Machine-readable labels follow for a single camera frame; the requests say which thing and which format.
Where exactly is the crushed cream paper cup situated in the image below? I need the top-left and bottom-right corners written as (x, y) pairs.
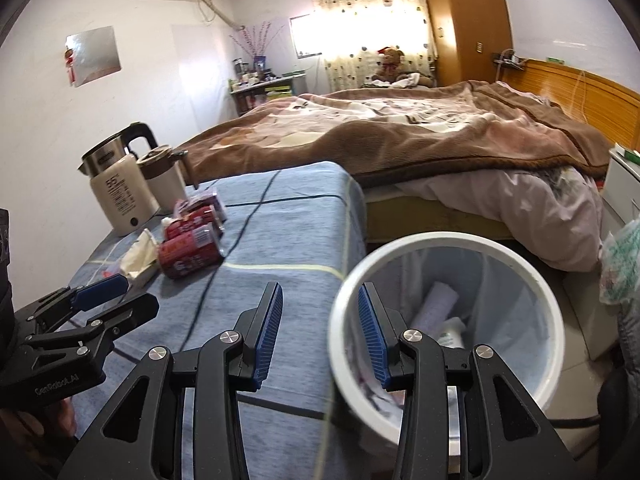
top-left (118, 229), bottom-right (158, 287)

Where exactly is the purple milk carton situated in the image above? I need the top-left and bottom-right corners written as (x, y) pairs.
top-left (174, 191), bottom-right (228, 223)

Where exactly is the green printed plastic bag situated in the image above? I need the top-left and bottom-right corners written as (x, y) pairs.
top-left (599, 219), bottom-right (640, 306)

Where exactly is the vase with dried branches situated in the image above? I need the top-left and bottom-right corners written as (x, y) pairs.
top-left (230, 21), bottom-right (284, 72)

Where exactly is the near red drink can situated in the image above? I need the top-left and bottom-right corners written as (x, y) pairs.
top-left (157, 223), bottom-right (224, 280)

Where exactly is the dotted window curtain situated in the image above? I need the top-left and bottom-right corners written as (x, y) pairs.
top-left (311, 0), bottom-right (437, 92)

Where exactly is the black power cable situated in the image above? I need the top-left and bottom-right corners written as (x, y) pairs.
top-left (177, 169), bottom-right (281, 356)

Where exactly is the brown blanket on bed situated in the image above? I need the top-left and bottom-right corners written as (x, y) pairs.
top-left (181, 80), bottom-right (613, 188)

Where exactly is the orange wooden wardrobe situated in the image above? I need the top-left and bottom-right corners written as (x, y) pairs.
top-left (426, 0), bottom-right (513, 86)

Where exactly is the white brown lidded mug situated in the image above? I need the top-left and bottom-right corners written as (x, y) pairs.
top-left (137, 144), bottom-right (200, 212)

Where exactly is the cream electric kettle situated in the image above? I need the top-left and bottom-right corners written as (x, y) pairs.
top-left (78, 122), bottom-right (160, 236)

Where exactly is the blue plaid tablecloth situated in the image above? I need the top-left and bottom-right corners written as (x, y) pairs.
top-left (73, 162), bottom-right (366, 479)

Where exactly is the white round trash bin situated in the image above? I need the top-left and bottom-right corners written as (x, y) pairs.
top-left (328, 232), bottom-right (565, 450)

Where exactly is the small white tissue ball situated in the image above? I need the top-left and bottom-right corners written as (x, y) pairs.
top-left (160, 217), bottom-right (175, 228)

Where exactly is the far red cartoon can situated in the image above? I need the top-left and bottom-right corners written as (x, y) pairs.
top-left (163, 206), bottom-right (224, 240)

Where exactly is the silver wall poster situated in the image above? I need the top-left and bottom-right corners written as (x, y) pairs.
top-left (64, 26), bottom-right (122, 88)

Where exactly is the brown teddy bear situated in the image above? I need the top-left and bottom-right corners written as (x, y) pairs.
top-left (371, 47), bottom-right (435, 88)

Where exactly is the person's right hand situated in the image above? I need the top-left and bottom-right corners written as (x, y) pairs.
top-left (16, 398), bottom-right (77, 438)

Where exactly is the wooden bed headboard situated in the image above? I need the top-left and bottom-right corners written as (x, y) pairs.
top-left (501, 60), bottom-right (639, 151)

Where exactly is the cluttered green desk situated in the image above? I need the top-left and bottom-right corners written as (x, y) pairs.
top-left (230, 74), bottom-right (307, 116)

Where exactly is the white bedside cabinet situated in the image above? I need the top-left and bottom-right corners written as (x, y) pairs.
top-left (601, 144), bottom-right (640, 240)

